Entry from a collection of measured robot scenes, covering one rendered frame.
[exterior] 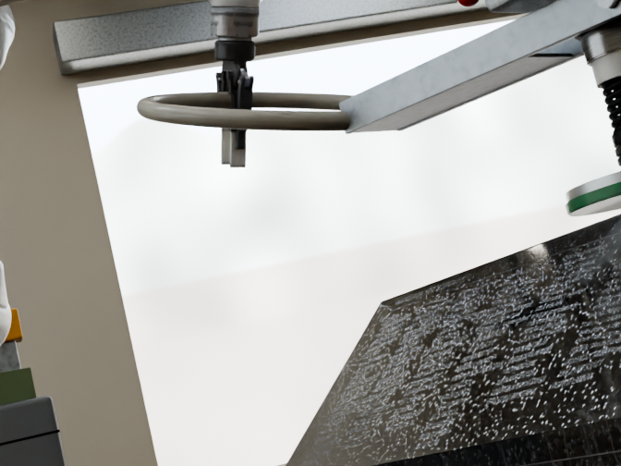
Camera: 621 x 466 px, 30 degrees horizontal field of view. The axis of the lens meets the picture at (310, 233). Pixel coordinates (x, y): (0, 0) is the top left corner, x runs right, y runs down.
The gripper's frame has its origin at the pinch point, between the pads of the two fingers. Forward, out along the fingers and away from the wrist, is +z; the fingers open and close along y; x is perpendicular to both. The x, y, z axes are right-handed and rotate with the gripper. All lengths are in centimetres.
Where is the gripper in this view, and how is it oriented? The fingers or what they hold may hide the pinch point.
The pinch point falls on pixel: (233, 148)
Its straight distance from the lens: 220.0
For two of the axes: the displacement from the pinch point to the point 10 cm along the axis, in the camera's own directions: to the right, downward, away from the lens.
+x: 9.0, -0.6, 4.3
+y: 4.3, 1.7, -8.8
